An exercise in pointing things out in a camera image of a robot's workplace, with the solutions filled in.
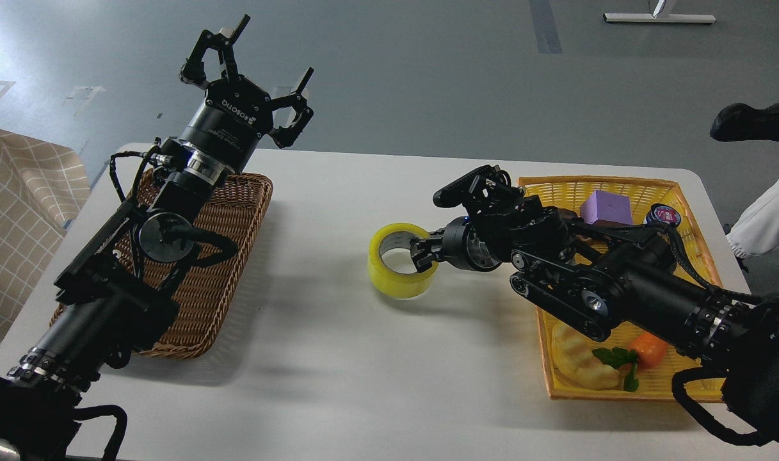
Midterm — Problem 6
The yellow plastic basket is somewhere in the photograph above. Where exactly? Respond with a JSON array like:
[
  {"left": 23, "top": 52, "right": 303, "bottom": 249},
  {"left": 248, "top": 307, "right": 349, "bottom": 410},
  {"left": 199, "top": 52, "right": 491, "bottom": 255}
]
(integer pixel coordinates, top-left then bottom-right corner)
[{"left": 518, "top": 175, "right": 725, "bottom": 402}]

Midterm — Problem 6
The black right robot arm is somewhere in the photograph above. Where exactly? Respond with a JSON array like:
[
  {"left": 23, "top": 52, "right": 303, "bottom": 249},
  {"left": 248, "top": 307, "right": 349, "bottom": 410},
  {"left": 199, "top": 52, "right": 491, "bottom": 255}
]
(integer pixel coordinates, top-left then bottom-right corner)
[{"left": 410, "top": 165, "right": 779, "bottom": 446}]

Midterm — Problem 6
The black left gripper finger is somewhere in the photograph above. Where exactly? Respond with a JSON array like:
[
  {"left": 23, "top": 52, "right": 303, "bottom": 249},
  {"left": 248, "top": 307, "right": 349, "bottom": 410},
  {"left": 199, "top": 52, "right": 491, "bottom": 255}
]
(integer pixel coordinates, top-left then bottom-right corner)
[
  {"left": 179, "top": 14, "right": 251, "bottom": 92},
  {"left": 267, "top": 67, "right": 315, "bottom": 149}
]

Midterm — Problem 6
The person in white clothing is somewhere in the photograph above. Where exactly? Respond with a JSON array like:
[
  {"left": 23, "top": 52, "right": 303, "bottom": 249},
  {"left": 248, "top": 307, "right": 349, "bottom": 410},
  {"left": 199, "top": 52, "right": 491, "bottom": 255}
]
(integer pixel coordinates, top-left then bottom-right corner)
[{"left": 727, "top": 179, "right": 779, "bottom": 259}]

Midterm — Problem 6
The orange toy carrot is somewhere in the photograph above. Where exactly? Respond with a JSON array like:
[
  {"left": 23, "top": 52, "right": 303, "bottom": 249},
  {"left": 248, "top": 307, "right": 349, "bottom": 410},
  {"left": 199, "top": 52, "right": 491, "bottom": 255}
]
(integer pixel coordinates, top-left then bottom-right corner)
[{"left": 591, "top": 332, "right": 668, "bottom": 392}]

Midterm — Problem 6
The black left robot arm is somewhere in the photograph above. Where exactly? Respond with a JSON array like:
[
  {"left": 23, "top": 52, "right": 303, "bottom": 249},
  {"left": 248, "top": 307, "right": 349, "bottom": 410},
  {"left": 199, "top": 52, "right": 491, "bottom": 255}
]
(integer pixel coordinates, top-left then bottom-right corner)
[{"left": 0, "top": 15, "right": 313, "bottom": 460}]

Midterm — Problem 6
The yellow tape roll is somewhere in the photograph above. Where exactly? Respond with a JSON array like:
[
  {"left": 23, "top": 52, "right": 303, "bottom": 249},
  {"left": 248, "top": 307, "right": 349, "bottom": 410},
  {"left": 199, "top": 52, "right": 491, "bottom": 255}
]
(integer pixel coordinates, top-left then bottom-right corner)
[{"left": 367, "top": 222, "right": 438, "bottom": 300}]

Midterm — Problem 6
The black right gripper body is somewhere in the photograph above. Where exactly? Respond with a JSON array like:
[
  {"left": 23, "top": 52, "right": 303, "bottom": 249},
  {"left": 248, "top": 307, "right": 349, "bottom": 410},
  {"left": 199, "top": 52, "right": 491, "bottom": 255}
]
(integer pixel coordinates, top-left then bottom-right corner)
[{"left": 435, "top": 216, "right": 502, "bottom": 272}]

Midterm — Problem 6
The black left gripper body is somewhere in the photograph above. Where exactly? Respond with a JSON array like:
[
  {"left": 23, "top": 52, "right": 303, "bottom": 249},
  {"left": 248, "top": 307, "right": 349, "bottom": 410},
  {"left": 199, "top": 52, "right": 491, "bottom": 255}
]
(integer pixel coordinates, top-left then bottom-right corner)
[{"left": 179, "top": 77, "right": 274, "bottom": 174}]

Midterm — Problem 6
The beige checkered cloth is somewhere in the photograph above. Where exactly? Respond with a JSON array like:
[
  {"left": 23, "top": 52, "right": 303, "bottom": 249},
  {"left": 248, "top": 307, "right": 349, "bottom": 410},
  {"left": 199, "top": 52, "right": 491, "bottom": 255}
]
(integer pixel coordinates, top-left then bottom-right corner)
[{"left": 0, "top": 129, "right": 90, "bottom": 344}]

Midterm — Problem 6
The small jar blue lid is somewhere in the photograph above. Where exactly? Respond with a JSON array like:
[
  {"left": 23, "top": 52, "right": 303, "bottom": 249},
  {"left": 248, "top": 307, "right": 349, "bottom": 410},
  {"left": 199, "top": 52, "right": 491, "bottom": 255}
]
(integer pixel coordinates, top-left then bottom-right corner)
[{"left": 644, "top": 202, "right": 682, "bottom": 227}]

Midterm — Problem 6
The purple foam block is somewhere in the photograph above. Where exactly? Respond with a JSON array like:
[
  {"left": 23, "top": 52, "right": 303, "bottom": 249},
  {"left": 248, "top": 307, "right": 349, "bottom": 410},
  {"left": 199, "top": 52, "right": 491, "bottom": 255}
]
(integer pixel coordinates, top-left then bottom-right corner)
[{"left": 580, "top": 190, "right": 633, "bottom": 225}]

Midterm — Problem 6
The toy croissant bread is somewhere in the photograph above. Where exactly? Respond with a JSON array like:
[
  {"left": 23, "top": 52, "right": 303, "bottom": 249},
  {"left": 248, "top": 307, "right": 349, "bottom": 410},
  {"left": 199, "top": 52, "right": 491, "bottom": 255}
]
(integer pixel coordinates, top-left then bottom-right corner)
[{"left": 550, "top": 322, "right": 620, "bottom": 391}]

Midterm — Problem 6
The black shoe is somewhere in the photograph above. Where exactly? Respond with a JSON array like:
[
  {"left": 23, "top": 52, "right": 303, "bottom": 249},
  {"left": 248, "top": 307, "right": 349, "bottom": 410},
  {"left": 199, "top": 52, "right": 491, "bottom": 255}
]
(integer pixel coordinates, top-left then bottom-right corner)
[{"left": 709, "top": 102, "right": 779, "bottom": 142}]

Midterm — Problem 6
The brown wicker basket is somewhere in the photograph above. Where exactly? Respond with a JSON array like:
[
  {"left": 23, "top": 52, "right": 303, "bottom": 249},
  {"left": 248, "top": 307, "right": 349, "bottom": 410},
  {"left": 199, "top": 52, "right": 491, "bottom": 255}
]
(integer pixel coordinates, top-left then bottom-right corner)
[{"left": 49, "top": 168, "right": 274, "bottom": 359}]

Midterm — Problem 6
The white metal stand base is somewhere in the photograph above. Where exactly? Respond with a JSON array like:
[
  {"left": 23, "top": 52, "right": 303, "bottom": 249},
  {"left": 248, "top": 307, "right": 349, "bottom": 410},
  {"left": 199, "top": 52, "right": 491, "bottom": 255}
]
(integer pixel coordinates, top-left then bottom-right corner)
[{"left": 602, "top": 1, "right": 716, "bottom": 24}]

